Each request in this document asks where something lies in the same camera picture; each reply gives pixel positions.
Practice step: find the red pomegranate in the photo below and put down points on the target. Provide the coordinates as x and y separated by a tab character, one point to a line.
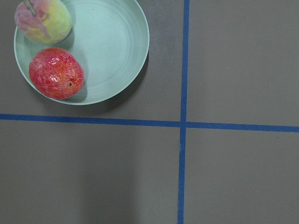
56	73

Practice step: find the pink yellow peach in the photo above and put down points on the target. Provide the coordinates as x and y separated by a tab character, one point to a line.
45	22

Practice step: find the green plate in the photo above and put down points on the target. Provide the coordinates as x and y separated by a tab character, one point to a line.
110	39

